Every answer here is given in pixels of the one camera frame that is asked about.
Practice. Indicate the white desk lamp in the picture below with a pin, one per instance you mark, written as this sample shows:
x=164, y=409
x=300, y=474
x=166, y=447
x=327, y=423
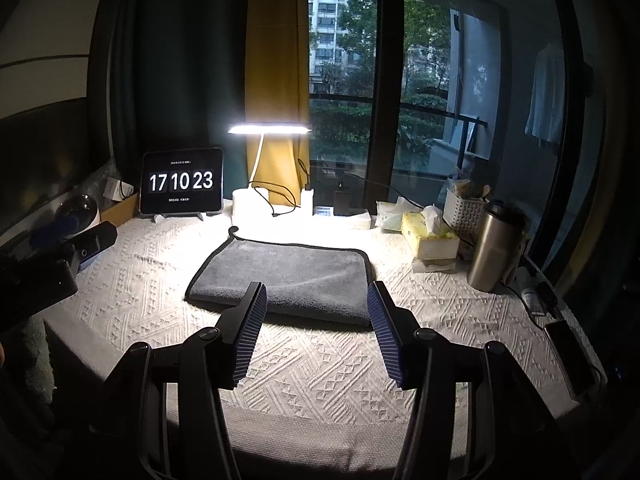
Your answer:
x=267, y=160

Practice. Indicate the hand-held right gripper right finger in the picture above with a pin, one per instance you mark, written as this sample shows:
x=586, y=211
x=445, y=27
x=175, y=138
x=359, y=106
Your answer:
x=385, y=336

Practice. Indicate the black power bank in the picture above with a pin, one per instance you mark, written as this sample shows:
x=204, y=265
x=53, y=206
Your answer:
x=343, y=202

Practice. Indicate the white tablet stand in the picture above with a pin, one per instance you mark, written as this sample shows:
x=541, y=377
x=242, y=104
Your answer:
x=180, y=216

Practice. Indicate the tablet clock display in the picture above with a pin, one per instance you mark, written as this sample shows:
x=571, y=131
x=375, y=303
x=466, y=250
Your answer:
x=181, y=181

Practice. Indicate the white hanging shirt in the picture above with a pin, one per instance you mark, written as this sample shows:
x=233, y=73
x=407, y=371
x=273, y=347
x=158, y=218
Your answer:
x=545, y=95

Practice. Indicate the black smartphone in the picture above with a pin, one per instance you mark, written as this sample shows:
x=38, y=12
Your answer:
x=570, y=357

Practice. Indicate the soft tissue pack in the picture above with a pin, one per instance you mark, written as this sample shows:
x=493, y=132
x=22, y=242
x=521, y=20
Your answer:
x=395, y=215

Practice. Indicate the dark green curtain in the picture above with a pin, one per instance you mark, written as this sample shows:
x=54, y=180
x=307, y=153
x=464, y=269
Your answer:
x=175, y=60

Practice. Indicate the steel thermos tumbler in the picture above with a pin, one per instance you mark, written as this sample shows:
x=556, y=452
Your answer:
x=495, y=247

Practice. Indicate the white charger adapter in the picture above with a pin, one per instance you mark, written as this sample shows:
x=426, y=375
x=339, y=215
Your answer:
x=306, y=202

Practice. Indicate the white flat box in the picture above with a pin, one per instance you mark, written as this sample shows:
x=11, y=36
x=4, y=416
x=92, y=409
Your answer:
x=357, y=217

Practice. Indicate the white perforated basket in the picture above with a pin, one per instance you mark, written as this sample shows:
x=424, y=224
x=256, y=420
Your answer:
x=465, y=212

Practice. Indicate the grey towel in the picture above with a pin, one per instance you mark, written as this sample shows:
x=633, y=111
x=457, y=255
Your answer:
x=285, y=275

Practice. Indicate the white textured tablecloth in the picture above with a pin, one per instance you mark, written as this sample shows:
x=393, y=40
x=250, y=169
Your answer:
x=310, y=360

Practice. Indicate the cardboard box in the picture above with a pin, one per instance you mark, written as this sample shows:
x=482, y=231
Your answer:
x=117, y=205

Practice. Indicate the yellow curtain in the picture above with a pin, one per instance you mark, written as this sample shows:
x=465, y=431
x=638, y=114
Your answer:
x=276, y=60

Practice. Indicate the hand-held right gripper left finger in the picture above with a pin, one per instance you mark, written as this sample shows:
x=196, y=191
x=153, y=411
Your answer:
x=248, y=336

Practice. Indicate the yellow tissue box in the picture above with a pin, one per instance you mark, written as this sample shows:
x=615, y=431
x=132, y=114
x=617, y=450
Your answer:
x=430, y=237

